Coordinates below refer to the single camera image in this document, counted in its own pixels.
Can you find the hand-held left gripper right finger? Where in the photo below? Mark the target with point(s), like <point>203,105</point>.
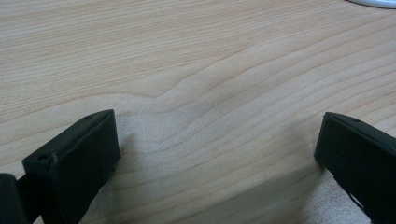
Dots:
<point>361,155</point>

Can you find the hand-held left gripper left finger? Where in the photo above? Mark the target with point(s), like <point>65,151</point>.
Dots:
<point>74,161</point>

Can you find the white plate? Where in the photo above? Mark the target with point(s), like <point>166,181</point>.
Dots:
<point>375,2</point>

